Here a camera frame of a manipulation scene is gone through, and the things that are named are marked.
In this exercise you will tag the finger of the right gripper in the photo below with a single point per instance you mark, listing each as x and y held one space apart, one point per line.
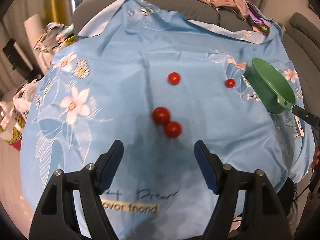
309 118

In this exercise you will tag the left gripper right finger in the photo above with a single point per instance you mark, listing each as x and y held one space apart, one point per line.
263 216

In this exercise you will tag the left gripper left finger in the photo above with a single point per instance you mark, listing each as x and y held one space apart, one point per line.
55 215

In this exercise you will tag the green plastic bowl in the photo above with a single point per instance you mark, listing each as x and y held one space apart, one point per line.
272 88

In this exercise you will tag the small red cherry tomato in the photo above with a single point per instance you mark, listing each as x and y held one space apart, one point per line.
230 83

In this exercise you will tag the right hand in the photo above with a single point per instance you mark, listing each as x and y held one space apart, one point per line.
315 165

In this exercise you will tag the white square device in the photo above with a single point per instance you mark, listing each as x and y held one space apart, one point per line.
299 133

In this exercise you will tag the purple clothing pile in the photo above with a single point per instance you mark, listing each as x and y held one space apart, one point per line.
259 22

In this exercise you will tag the white plastic bag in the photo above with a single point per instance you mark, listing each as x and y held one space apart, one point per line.
14 114

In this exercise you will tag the blue floral tablecloth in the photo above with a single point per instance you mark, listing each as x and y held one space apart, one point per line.
105 87

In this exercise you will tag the clutter pile of clothes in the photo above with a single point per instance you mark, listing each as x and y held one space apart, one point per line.
54 37

